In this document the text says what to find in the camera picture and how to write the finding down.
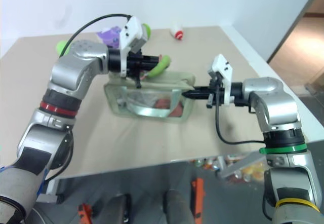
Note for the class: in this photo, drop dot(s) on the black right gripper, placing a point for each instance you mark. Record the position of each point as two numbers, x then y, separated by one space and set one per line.
215 94

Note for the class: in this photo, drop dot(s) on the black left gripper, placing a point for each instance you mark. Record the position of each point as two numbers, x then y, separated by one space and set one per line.
134 64

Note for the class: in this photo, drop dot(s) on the green transparent zip pouch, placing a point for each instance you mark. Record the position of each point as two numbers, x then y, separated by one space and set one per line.
149 92

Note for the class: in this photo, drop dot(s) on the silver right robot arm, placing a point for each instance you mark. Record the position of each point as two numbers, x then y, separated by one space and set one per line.
276 107

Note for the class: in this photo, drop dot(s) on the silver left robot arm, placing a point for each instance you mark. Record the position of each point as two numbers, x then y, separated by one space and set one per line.
71 69

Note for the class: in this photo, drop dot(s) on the green plush toy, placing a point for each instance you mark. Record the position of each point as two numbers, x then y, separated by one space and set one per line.
61 47
146 31

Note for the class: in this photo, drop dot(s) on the red item inside pouch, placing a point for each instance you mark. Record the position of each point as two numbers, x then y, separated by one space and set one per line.
164 106

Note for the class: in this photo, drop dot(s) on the white bottle with red cap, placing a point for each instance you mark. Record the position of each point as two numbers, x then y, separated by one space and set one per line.
178 32

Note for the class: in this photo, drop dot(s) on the purple toy package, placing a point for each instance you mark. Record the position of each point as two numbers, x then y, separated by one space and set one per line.
110 36

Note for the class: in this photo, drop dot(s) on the beige table cloth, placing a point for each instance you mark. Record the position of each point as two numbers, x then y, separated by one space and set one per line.
177 137

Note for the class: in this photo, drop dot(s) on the grey metal panel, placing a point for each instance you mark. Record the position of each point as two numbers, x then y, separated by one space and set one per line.
238 167

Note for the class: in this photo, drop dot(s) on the pile of colourful cans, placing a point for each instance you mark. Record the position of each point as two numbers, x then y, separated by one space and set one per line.
248 170

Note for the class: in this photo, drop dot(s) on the orange clamp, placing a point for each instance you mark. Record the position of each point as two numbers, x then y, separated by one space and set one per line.
84 214
198 198

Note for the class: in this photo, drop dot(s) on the brown wooden door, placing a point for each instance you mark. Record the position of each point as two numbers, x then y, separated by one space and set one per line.
301 46

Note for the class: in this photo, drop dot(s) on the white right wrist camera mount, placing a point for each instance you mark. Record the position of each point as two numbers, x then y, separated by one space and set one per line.
222 68

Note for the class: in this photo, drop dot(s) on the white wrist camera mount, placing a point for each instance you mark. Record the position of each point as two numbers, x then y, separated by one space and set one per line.
131 30
222 68

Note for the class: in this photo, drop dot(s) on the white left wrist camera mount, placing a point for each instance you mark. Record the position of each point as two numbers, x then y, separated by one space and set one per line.
131 30

